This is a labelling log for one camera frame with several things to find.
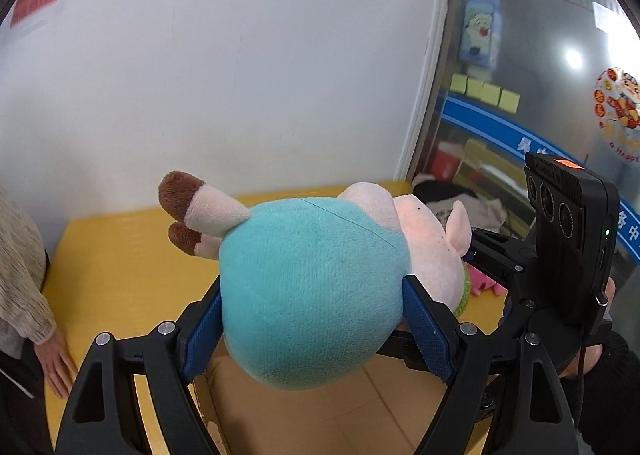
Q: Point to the black cloth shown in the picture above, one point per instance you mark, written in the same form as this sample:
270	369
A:
440	190

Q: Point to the person's right hand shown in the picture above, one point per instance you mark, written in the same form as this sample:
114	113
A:
592	360

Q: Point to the blue cartoon poster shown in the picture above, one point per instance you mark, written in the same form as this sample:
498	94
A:
479	30

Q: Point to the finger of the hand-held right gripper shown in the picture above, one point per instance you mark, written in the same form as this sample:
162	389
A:
400	350
500	255

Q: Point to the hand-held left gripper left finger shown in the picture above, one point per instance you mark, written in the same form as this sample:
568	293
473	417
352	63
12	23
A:
202	335

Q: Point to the blue window band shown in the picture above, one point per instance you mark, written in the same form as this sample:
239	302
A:
490	122

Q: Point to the pig plush toy teal body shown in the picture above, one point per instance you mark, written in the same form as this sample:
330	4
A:
310	285

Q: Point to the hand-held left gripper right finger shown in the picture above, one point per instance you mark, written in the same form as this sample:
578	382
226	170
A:
425	330

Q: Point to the red box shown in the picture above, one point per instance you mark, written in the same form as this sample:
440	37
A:
445	162

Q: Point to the cartoon window sticker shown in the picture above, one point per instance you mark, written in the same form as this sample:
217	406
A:
617	102

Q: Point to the white printed bag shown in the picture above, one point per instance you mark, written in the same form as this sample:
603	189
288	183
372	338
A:
480	212

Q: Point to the white paper notice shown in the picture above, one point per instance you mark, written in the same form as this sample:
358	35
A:
607	15

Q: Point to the small pink plush toy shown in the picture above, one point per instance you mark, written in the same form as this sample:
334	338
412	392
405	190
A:
482	282

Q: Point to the stacked cardboard cartons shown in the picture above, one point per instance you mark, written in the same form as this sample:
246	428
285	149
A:
487	165

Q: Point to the another person's forearm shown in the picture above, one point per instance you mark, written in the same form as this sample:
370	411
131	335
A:
20	275

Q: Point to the yellow sticky note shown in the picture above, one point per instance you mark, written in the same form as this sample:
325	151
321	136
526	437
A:
491	94
509	100
458	84
475	87

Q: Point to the cardboard box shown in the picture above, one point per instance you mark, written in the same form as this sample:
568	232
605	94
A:
350	415

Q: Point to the person's right forearm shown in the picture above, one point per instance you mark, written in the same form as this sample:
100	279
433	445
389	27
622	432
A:
615	400

